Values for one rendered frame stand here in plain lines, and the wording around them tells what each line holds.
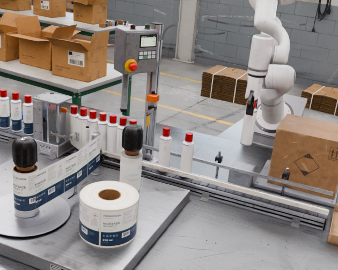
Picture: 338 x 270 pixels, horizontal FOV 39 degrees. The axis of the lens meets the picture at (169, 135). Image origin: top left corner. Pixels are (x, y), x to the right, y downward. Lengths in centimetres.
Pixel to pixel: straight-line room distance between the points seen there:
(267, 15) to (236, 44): 566
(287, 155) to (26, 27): 275
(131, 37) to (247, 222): 90
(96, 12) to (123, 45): 424
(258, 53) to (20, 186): 105
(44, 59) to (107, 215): 264
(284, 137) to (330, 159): 21
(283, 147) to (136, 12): 665
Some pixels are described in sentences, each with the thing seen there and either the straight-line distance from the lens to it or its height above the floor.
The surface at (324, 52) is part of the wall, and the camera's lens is 733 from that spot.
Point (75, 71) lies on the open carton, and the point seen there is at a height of 85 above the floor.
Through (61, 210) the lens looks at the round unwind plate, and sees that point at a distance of 181.
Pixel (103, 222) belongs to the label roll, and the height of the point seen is 98.
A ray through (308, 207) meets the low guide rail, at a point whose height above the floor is 91.
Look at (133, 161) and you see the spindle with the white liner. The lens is 182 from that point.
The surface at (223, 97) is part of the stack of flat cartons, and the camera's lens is 617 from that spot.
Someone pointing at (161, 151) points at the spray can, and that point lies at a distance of 209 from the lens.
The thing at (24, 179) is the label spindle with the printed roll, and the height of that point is 105.
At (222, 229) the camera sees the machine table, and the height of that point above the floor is 83.
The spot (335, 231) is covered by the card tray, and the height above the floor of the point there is 83.
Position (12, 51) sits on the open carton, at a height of 86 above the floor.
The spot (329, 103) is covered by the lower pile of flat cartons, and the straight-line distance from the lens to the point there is 629.
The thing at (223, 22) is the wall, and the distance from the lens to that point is 778.
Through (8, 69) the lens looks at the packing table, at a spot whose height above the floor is 78.
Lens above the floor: 184
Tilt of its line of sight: 22 degrees down
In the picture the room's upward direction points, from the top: 5 degrees clockwise
